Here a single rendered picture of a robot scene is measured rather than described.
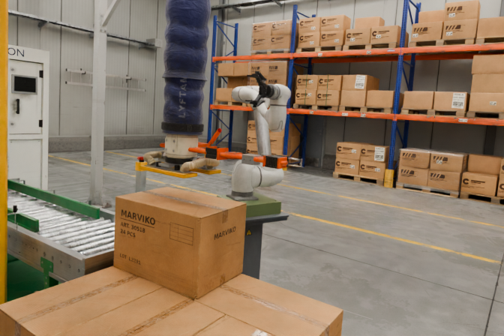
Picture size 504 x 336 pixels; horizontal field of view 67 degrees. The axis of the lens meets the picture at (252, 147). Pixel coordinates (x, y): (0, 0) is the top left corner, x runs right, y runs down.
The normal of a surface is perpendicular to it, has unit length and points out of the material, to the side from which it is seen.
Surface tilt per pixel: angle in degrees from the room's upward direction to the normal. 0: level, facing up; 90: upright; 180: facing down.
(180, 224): 90
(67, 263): 90
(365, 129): 90
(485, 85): 90
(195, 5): 80
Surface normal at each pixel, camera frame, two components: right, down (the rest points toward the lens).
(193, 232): -0.52, 0.04
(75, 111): 0.80, 0.11
